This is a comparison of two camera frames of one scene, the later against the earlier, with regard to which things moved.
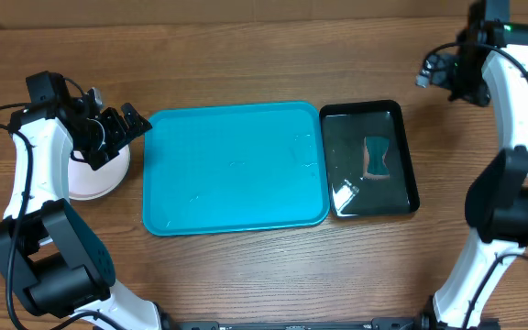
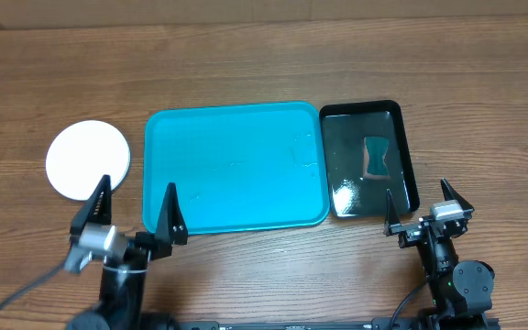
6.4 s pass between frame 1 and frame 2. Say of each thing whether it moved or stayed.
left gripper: moved
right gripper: moved
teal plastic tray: stayed
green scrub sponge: stayed
